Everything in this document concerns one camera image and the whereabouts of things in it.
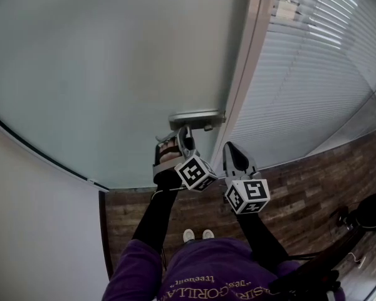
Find black baseboard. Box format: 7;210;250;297
98;190;114;277

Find black strapped device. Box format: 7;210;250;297
268;270;343;301

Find frosted glass door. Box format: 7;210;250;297
0;0;255;189

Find black strap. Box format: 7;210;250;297
296;227;369;282

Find person's right forearm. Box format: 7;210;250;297
236;212;290;263

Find person's left forearm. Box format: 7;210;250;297
131;169;184;251

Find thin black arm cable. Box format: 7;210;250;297
150;189;169;273

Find person's left hand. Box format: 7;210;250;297
159;139;180;165

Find silver door lever handle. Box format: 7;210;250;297
155;108;227;144

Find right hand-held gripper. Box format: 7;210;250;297
222;141;271;216

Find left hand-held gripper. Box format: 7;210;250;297
152;125;219;192

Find purple printed shirt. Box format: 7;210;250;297
103;237;344;301

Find glass partition with blinds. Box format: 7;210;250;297
306;95;376;158
225;0;376;172

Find white cable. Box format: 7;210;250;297
346;251;368;268

